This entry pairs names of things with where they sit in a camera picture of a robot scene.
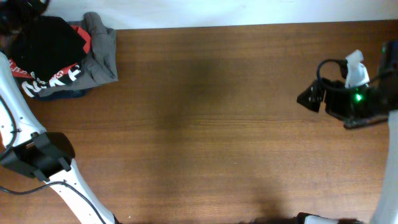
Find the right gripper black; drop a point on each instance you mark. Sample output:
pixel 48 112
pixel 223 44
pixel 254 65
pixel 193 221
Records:
pixel 335 88

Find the black t-shirt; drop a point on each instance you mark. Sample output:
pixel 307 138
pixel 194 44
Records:
pixel 46 46

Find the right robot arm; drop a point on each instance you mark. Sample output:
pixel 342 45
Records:
pixel 386 209

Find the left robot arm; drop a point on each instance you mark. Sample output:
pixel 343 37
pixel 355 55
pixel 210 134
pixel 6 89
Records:
pixel 30 150

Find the black white lettered shirt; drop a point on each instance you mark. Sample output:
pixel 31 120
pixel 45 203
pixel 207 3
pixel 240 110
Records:
pixel 62 78

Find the red folded shirt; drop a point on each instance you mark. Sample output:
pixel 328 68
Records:
pixel 22 75

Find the dark blue folded garment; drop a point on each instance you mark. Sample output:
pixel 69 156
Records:
pixel 64 94

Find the grey folded garment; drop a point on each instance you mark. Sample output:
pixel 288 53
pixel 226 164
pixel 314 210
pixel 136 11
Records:
pixel 96 69

